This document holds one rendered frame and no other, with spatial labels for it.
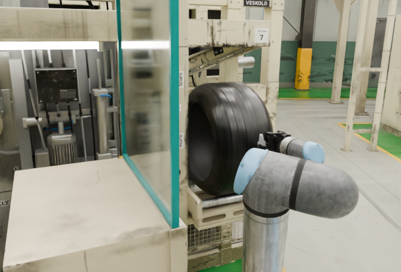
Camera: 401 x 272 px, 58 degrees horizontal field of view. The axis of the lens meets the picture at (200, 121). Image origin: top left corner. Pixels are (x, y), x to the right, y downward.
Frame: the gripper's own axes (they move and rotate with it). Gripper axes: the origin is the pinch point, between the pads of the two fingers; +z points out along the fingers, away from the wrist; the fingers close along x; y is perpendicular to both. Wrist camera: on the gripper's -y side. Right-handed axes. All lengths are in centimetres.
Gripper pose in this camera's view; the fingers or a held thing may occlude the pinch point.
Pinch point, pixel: (260, 144)
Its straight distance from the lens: 166.2
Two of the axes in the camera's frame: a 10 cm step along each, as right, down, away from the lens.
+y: -0.4, -9.9, -1.4
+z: -4.1, -1.1, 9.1
